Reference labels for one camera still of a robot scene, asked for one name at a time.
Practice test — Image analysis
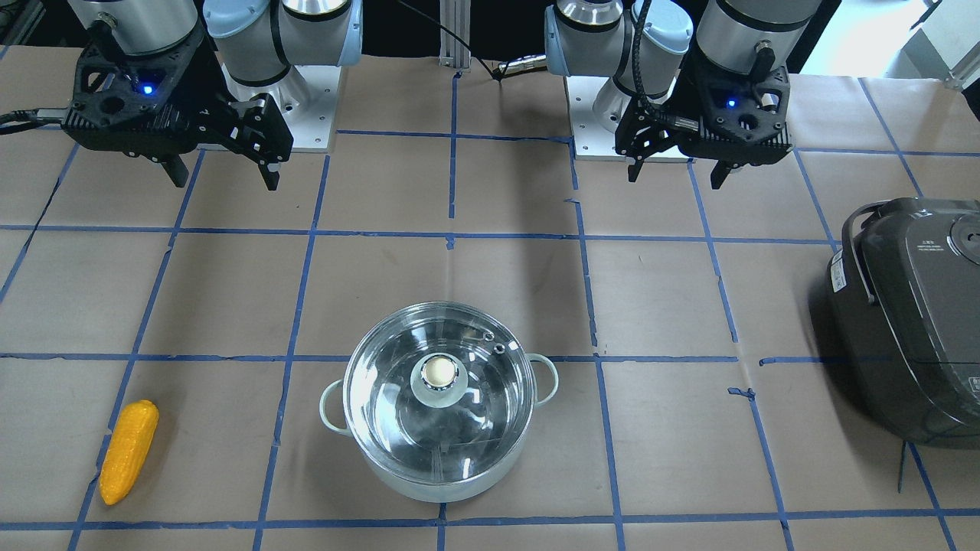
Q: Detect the glass pot lid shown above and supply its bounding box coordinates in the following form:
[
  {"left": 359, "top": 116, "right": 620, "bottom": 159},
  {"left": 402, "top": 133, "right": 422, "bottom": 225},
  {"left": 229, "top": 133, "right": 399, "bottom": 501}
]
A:
[{"left": 321, "top": 302, "right": 557, "bottom": 503}]

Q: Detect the yellow corn cob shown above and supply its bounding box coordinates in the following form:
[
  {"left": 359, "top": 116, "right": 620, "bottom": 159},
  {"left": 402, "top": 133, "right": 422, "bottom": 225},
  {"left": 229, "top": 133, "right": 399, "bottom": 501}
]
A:
[{"left": 98, "top": 399, "right": 160, "bottom": 506}]

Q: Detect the black cable on table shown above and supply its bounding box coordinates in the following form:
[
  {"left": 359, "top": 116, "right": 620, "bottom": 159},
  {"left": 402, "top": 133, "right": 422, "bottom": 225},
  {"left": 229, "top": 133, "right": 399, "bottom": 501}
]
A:
[{"left": 396, "top": 0, "right": 548, "bottom": 83}]

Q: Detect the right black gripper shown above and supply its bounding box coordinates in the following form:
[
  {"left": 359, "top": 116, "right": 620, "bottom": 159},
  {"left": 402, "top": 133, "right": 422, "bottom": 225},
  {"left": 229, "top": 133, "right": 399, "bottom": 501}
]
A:
[{"left": 60, "top": 34, "right": 293, "bottom": 191}]

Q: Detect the aluminium frame post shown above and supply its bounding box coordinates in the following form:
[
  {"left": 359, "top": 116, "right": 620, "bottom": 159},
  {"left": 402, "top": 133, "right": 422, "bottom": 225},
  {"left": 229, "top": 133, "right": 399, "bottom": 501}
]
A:
[{"left": 439, "top": 0, "right": 472, "bottom": 73}]

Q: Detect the pale green electric pot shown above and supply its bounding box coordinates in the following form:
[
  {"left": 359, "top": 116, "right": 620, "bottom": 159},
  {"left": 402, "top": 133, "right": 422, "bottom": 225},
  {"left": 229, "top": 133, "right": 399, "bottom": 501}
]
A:
[{"left": 318, "top": 352, "right": 548, "bottom": 503}]

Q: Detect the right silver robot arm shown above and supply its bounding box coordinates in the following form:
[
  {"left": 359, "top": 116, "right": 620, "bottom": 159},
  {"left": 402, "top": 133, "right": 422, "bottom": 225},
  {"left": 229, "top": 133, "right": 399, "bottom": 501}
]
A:
[{"left": 60, "top": 1, "right": 363, "bottom": 191}]

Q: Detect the dark grey rice cooker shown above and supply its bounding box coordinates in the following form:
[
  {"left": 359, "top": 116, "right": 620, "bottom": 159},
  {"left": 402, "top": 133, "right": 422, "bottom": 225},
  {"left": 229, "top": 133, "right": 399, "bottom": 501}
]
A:
[{"left": 827, "top": 197, "right": 979, "bottom": 450}]

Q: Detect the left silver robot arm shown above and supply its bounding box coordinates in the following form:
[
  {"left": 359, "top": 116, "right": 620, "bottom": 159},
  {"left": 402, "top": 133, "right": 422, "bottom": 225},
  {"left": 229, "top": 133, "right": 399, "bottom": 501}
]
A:
[{"left": 544, "top": 1, "right": 820, "bottom": 189}]

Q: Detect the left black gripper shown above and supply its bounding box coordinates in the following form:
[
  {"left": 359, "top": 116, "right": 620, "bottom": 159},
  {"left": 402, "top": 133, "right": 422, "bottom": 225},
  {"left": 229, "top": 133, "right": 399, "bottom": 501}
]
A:
[{"left": 615, "top": 60, "right": 793, "bottom": 191}]

